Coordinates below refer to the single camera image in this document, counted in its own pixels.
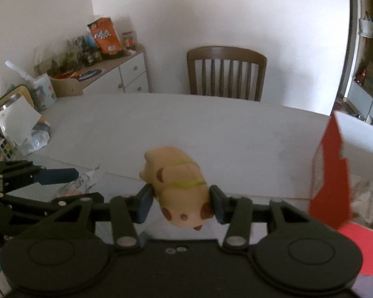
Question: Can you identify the yellow spotted pig toy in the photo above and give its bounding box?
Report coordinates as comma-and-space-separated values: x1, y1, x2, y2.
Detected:
140, 147, 214, 231

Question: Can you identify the rubik cube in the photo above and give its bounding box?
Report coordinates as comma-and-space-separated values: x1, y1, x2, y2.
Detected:
0, 138, 14, 161

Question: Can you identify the white tissue pack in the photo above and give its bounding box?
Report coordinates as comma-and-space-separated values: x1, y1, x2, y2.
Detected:
0, 94, 51, 156

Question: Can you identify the red cardboard shoe box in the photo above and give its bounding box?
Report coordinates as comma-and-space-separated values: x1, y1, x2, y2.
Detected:
309, 112, 373, 276

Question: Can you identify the pink white snack packet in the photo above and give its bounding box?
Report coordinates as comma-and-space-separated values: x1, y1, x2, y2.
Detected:
51, 165, 107, 201

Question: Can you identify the white sideboard cabinet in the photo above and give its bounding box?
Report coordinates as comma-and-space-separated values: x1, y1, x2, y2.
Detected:
49, 44, 151, 98

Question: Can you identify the orange snack bag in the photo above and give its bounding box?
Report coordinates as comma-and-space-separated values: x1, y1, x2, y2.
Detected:
87, 18, 124, 59

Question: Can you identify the wooden chair far side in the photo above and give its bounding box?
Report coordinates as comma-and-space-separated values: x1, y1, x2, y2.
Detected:
186, 46, 267, 102

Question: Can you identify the hanging tote bag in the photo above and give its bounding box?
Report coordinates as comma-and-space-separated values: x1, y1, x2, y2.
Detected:
359, 11, 373, 39

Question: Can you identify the white wall cabinet unit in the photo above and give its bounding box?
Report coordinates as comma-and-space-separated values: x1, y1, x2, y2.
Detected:
342, 0, 373, 125

